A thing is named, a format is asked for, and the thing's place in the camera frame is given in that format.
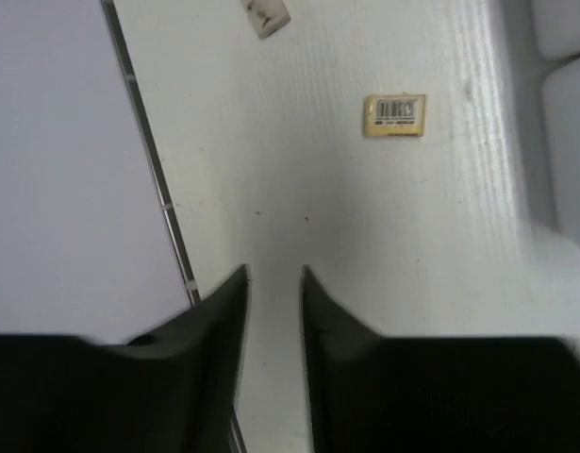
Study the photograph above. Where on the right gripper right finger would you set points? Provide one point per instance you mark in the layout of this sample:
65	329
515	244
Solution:
371	393

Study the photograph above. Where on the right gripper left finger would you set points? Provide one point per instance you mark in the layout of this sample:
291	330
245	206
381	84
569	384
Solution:
170	390

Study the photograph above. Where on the yellow eraser with barcode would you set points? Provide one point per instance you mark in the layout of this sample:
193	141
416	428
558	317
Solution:
397	115

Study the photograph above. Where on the left white divided container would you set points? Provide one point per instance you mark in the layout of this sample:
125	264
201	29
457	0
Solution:
561	108

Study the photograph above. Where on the grey eraser block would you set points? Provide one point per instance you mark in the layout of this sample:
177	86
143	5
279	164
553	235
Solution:
266	16

